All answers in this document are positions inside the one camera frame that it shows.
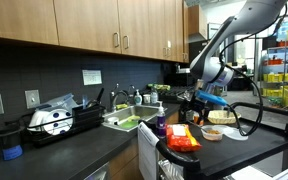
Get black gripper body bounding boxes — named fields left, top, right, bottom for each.
left=183, top=94, right=208, bottom=113

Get red wet wipes packet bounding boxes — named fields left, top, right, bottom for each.
left=165, top=123, right=202, bottom=153

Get small orange sauce bottle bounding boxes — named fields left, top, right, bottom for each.
left=193, top=111, right=202, bottom=127

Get woven wicker basket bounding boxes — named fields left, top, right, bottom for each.
left=207, top=109, right=242, bottom=125

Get clear tub with brown food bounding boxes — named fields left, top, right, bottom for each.
left=200, top=124, right=224, bottom=142

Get clear round plastic lid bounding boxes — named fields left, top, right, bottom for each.
left=213, top=124, right=233, bottom=134
left=223, top=127, right=249, bottom=141

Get purple pump soap bottle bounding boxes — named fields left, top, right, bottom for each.
left=156, top=100, right=167, bottom=139

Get clear spray bottle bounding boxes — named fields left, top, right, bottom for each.
left=150, top=87, right=159, bottom=104

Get clear hand soap dispenser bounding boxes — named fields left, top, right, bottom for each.
left=133, top=89, right=143, bottom=106

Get stainless steel sink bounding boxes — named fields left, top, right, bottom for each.
left=101, top=104, right=167, bottom=133

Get green item in sink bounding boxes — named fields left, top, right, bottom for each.
left=118, top=114, right=142, bottom=130

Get green yellow sponge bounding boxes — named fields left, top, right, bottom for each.
left=115, top=103, right=129, bottom=111

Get chrome sink faucet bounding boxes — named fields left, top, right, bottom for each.
left=109, top=89, right=131, bottom=113

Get white item in sink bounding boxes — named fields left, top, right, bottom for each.
left=106, top=116, right=120, bottom=126

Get yellow storage bin shelf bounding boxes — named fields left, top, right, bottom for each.
left=262, top=24, right=288, bottom=108

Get white notice on backsplash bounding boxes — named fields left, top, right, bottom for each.
left=81, top=69, right=103, bottom=86

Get black dish rack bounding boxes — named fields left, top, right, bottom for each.
left=27, top=103, right=107, bottom=148

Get clear plastic storage container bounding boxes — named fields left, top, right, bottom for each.
left=37, top=93, right=80, bottom=114

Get white plate with blue dots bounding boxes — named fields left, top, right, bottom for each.
left=43, top=109, right=74, bottom=136

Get wooden upper cabinets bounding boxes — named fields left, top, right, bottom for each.
left=0, top=0, right=190, bottom=64

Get white bowl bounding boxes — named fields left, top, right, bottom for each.
left=28, top=110, right=47, bottom=132

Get black holder with blue base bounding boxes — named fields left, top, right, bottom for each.
left=0, top=125, right=26, bottom=162

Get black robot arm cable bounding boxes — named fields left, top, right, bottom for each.
left=218, top=3, right=288, bottom=137

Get grey wall switch plate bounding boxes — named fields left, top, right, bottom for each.
left=24, top=89, right=41, bottom=110

